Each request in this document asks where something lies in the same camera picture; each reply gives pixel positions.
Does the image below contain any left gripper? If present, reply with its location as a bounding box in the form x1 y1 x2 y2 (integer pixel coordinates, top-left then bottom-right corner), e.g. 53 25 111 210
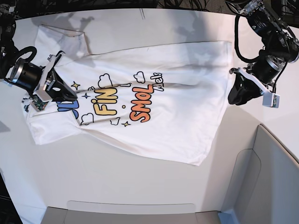
228 68 272 105

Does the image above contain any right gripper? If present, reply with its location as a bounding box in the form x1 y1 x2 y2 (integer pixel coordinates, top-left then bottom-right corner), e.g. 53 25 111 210
34 52 77 102

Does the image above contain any white t-shirt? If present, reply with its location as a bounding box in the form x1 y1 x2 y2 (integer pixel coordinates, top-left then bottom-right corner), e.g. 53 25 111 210
24 26 233 166

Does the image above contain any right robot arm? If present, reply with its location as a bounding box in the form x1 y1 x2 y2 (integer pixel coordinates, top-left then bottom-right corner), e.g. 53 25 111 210
0 0 77 103

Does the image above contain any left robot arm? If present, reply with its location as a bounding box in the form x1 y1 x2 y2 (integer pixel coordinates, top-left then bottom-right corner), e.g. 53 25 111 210
225 0 299 108

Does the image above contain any beige chair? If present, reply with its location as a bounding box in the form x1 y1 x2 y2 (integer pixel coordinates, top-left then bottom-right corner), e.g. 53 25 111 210
42 125 299 224

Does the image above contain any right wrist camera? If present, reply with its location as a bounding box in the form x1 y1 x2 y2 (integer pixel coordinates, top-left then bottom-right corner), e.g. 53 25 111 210
31 95 49 112

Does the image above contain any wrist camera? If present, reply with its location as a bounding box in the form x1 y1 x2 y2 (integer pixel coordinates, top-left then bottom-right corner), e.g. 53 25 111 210
263 92 280 108
31 95 49 112

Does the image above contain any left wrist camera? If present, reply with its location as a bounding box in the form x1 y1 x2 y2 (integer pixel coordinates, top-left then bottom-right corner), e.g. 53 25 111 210
263 92 280 108

